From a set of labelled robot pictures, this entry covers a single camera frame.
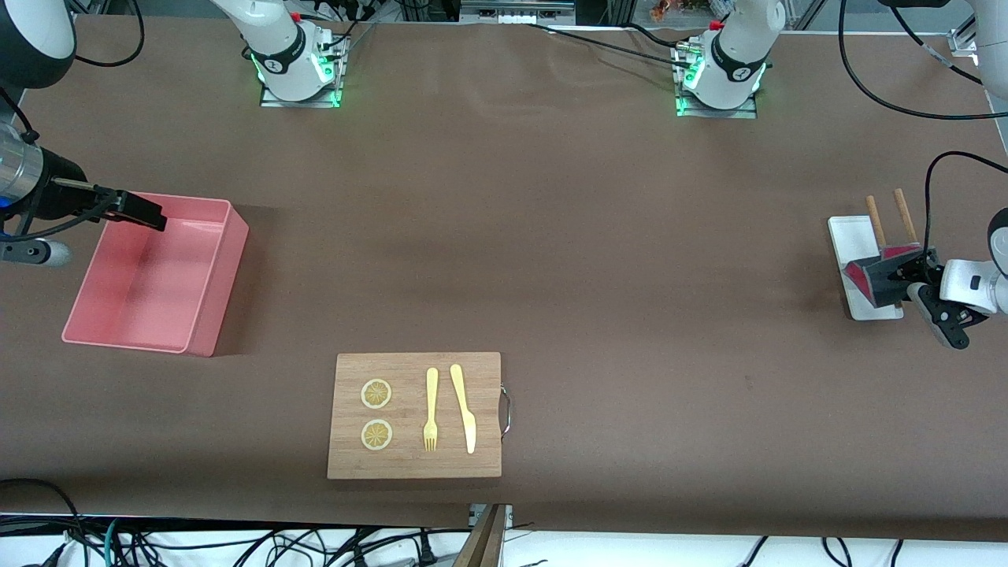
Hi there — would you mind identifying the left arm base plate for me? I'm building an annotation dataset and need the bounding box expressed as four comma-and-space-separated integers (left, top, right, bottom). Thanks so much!
673, 43, 761, 119

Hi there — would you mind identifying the short black table cable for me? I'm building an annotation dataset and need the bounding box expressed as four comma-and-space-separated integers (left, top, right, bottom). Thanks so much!
626, 22, 690, 50

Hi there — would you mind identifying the white rack base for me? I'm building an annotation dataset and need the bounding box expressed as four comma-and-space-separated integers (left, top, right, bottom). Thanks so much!
828, 215, 905, 321

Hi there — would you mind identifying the pink plastic bin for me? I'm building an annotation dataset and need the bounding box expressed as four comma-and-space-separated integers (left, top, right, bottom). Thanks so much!
61, 191, 250, 358

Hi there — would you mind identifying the yellow plastic fork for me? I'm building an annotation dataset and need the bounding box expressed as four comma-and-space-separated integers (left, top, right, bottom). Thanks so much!
423, 367, 439, 453

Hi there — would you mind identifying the grey and red cloth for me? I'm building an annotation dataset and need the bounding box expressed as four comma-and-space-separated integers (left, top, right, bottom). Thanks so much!
843, 246, 924, 309

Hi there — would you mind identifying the yellow plastic knife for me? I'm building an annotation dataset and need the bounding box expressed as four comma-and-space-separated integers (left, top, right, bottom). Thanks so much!
450, 363, 477, 455

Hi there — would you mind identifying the brown wooden bar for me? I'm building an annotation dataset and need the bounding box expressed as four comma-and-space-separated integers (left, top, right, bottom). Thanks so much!
453, 504, 505, 567

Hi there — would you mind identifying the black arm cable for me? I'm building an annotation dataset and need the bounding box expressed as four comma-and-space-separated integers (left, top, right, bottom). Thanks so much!
839, 0, 1008, 261
75, 0, 145, 68

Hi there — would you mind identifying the long black table cable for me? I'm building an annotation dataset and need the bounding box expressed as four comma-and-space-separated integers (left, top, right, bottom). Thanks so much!
524, 22, 698, 73

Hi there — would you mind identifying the wooden cutting board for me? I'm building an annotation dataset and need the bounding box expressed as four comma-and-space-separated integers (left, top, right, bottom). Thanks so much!
327, 352, 502, 480

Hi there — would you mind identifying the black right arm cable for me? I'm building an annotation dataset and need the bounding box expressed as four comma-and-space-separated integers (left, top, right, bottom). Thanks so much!
75, 0, 145, 68

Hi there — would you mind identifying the black looped floor cable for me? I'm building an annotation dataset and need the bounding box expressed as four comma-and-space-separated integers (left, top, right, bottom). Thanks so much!
0, 478, 83, 552

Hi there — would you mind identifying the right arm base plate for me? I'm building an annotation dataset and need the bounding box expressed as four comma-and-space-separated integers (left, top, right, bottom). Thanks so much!
260, 30, 349, 109

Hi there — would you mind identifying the grey power strip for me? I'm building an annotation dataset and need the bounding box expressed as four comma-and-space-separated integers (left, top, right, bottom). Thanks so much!
461, 0, 576, 24

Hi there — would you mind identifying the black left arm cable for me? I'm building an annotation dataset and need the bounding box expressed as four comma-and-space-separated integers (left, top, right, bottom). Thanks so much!
839, 0, 1008, 261

